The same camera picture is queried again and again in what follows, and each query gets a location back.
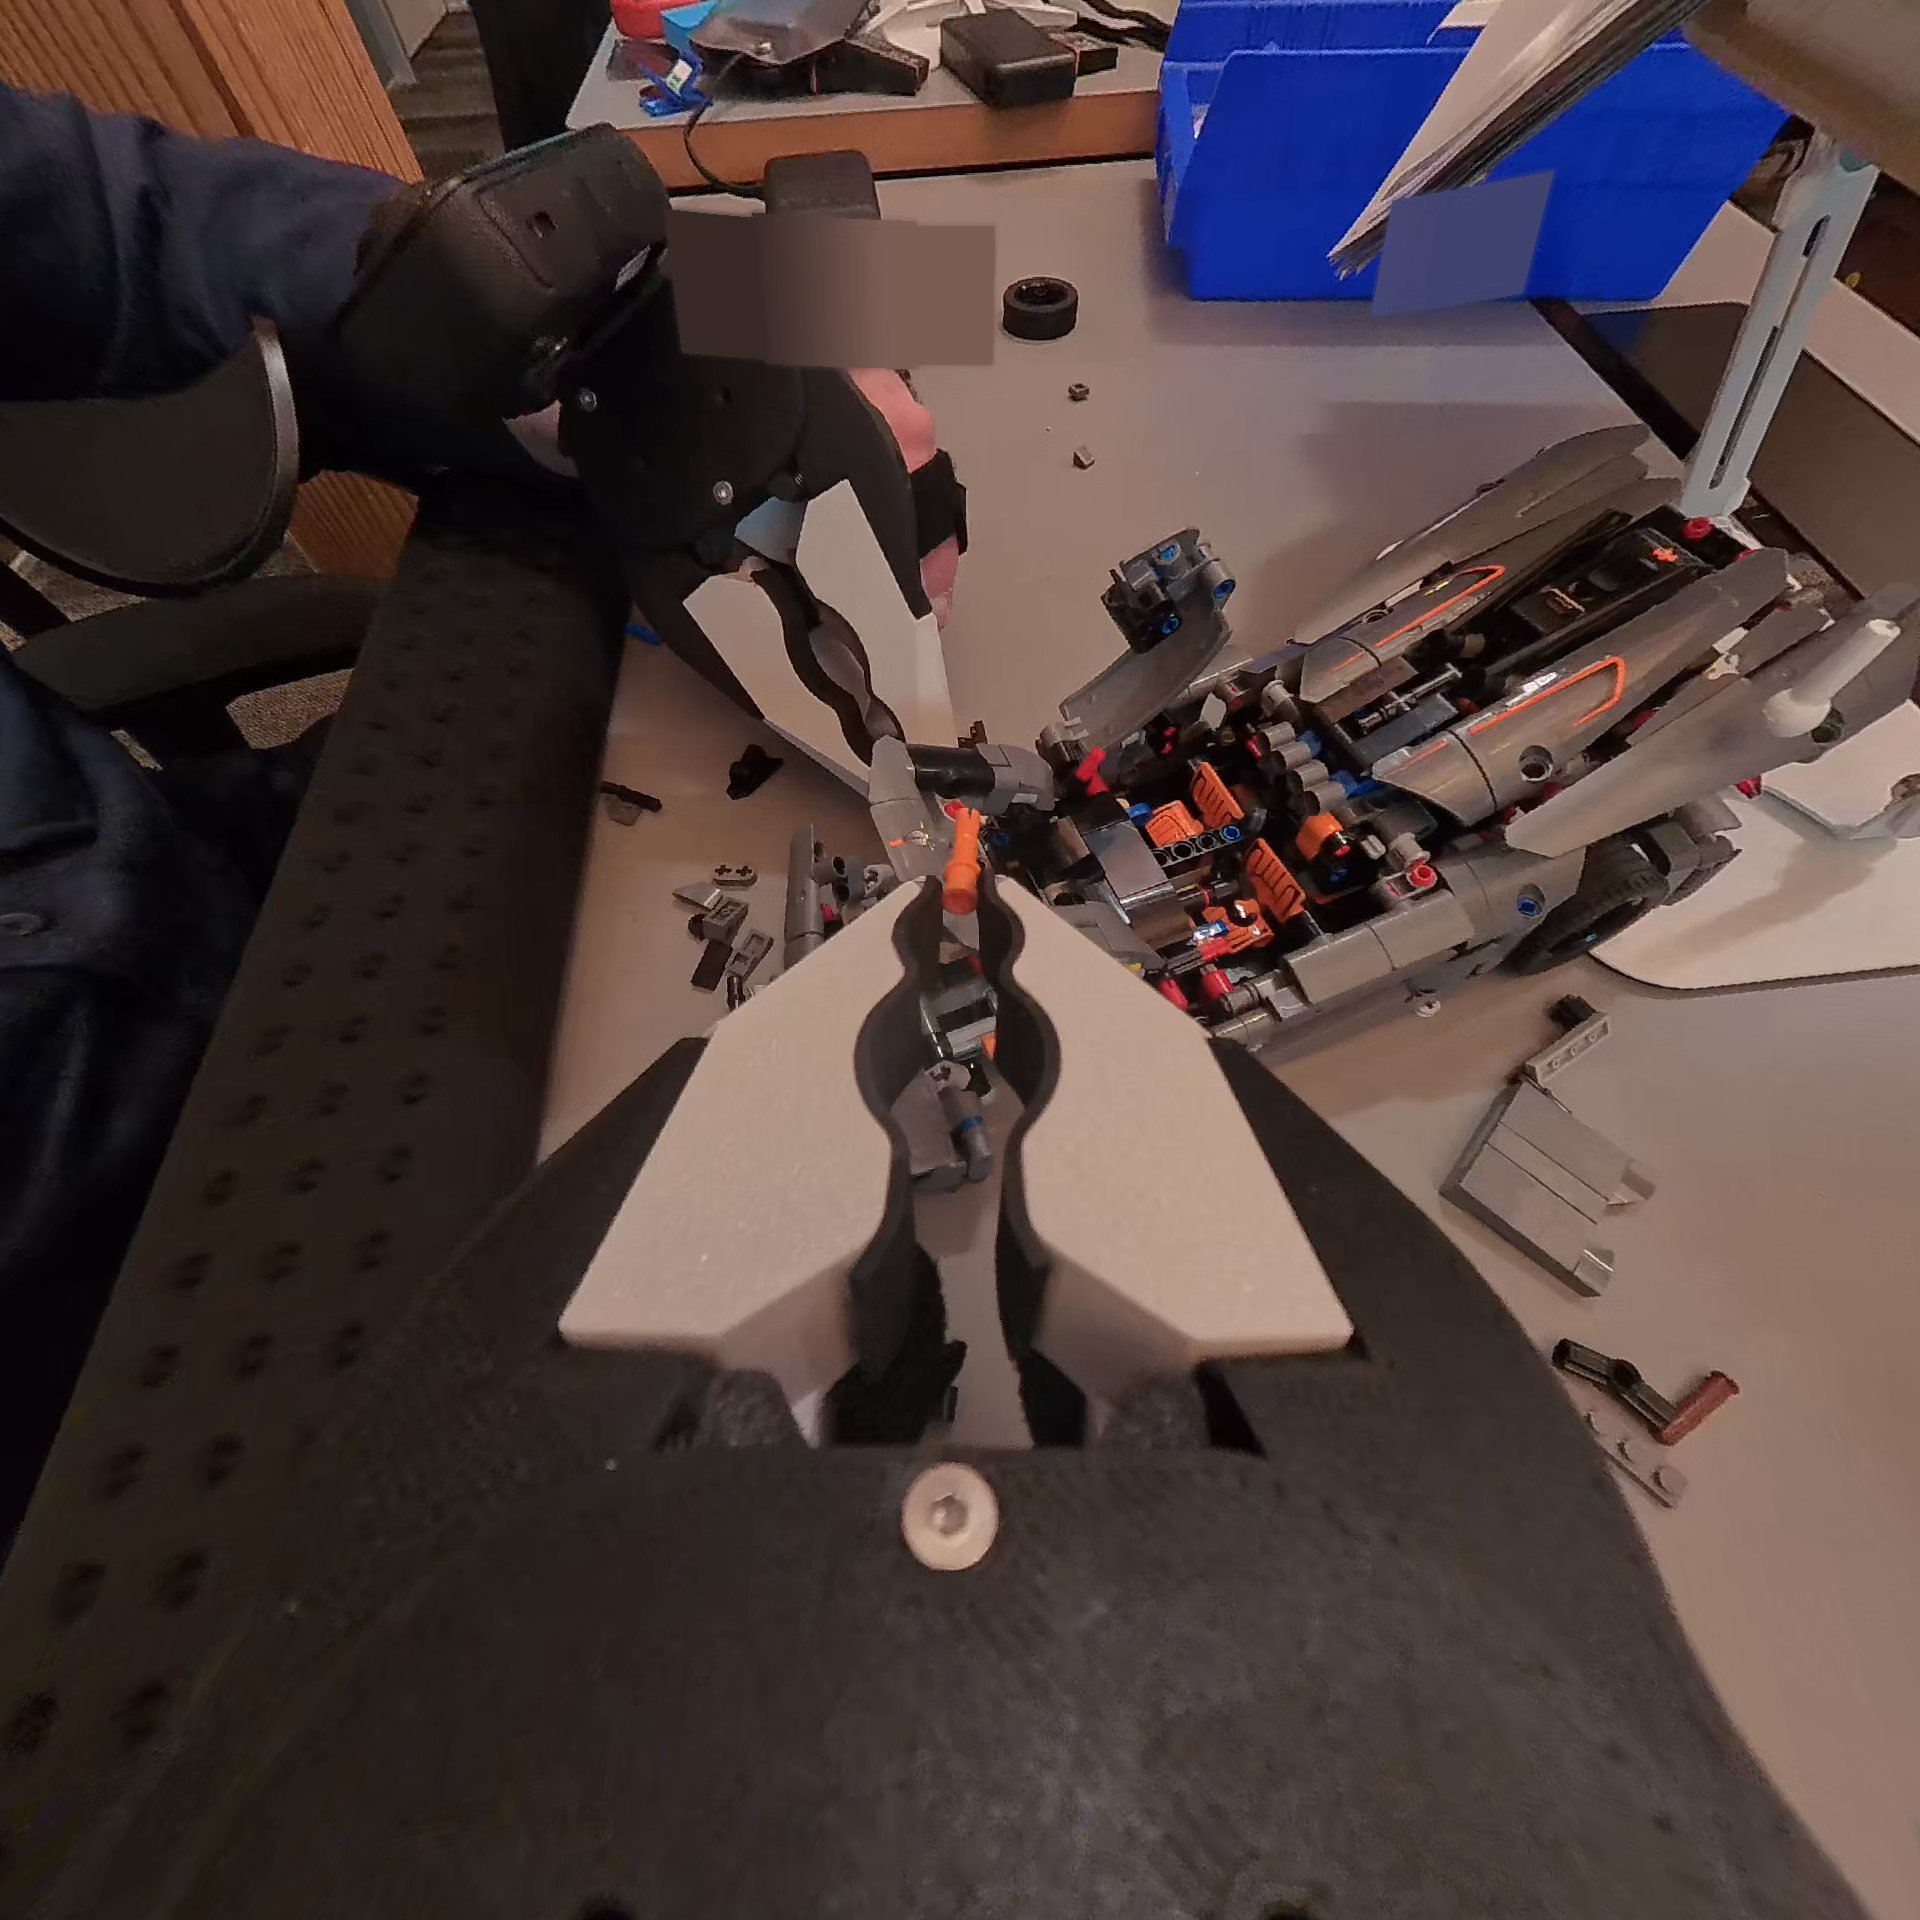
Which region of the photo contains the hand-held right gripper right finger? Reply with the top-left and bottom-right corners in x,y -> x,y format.
979,874 -> 1361,1423

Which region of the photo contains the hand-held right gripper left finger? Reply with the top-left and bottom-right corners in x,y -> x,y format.
555,882 -> 950,1444

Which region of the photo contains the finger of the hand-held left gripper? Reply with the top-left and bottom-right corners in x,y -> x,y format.
790,479 -> 963,752
679,567 -> 909,800

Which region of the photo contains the lego subassembly with orange pin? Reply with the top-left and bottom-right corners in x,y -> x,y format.
887,808 -> 1009,1194

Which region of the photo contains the grey orange lego car model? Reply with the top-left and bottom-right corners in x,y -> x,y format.
783,423 -> 1892,1058

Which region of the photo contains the person's left forearm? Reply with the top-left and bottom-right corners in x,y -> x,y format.
0,83 -> 437,497

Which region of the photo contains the grey lego panel assembly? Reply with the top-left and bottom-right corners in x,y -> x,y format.
1439,1077 -> 1657,1299

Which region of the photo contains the grey lego plate with holes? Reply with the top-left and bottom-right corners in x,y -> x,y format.
1592,1429 -> 1691,1509

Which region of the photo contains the lego instruction booklet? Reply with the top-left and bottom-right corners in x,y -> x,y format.
1328,0 -> 1742,284

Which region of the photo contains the person's left hand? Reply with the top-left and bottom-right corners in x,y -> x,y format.
838,364 -> 971,619

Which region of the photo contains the red and blue tool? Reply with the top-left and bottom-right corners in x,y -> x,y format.
612,0 -> 711,121

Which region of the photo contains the wooden cabinet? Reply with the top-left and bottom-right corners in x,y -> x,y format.
0,0 -> 425,186

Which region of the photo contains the dark handheld device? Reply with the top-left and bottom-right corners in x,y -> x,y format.
701,0 -> 932,99

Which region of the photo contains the black office chair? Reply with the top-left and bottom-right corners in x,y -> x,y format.
0,322 -> 383,752

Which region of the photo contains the black connector with brown pin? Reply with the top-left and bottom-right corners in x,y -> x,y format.
1550,1336 -> 1742,1449

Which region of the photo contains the black power adapter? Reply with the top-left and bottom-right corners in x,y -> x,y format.
939,10 -> 1085,111

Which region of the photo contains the blue storage bin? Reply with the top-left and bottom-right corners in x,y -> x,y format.
1153,36 -> 1789,304
1168,0 -> 1478,64

